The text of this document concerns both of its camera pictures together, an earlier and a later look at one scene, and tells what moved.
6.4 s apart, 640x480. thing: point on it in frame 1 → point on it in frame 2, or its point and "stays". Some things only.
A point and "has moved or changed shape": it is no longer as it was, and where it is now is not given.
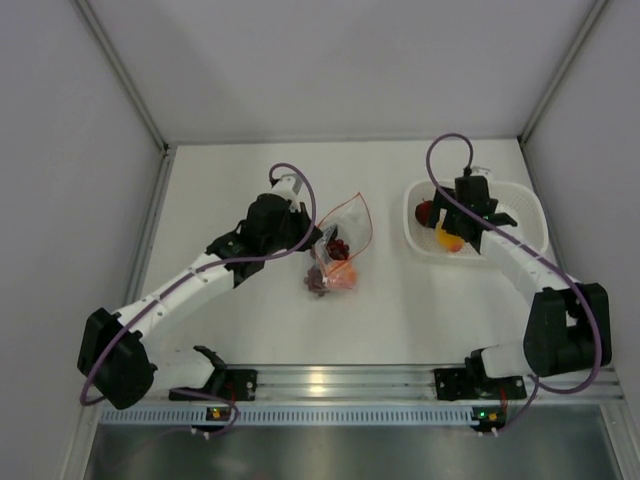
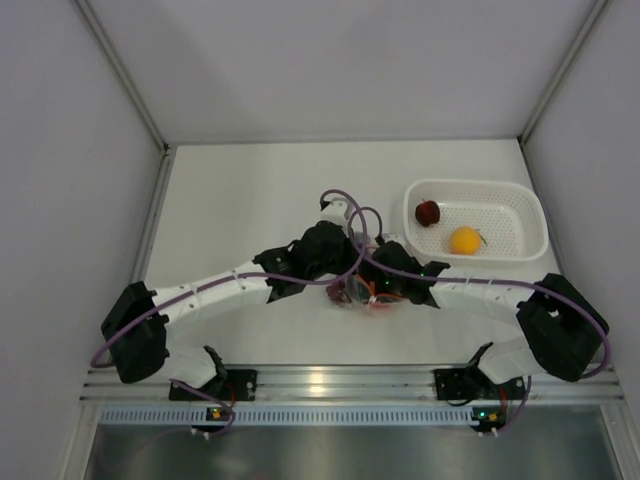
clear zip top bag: (345, 235) has moved or changed shape
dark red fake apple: (423, 211) stays
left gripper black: (303, 222) → (351, 254)
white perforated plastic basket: (520, 201) stays
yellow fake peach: (452, 243) has moved or changed shape
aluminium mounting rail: (388, 383) stays
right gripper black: (441, 203) → (374, 273)
